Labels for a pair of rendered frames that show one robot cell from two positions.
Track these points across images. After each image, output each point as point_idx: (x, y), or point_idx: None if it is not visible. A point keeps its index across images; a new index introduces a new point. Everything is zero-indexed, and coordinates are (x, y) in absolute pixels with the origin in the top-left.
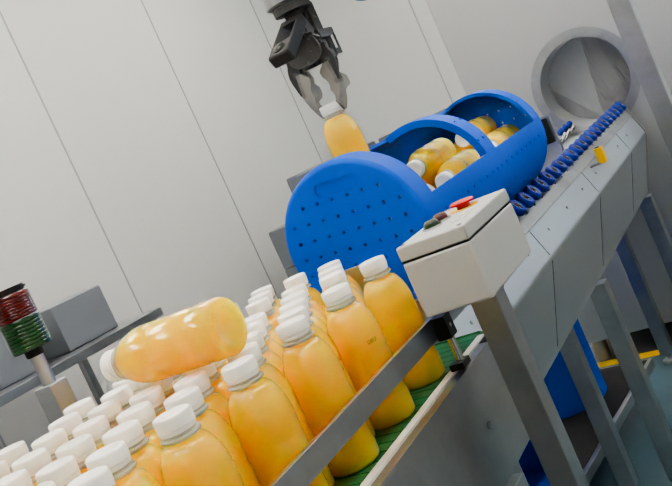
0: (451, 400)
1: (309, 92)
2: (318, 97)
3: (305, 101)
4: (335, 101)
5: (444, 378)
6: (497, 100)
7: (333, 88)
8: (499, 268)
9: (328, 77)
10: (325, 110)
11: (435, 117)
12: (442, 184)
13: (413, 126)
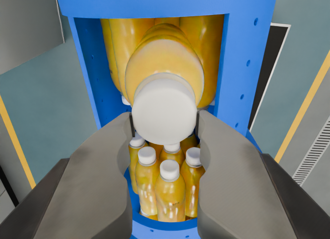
0: None
1: (220, 154)
2: (200, 155)
3: (249, 140)
4: (131, 110)
5: None
6: None
7: (113, 138)
8: None
9: (100, 173)
10: (164, 82)
11: (142, 231)
12: (77, 53)
13: (164, 224)
